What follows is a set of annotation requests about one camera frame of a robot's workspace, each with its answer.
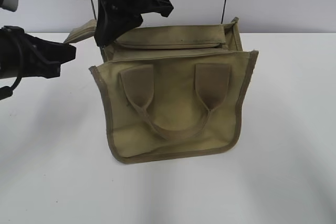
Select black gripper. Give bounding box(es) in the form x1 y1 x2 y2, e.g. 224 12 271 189
1 26 76 79

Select olive yellow canvas bag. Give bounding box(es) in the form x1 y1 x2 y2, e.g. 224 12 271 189
62 17 259 165

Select left black string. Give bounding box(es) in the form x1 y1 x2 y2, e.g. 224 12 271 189
89 0 97 22

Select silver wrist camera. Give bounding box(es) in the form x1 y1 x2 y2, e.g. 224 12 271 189
1 0 19 12

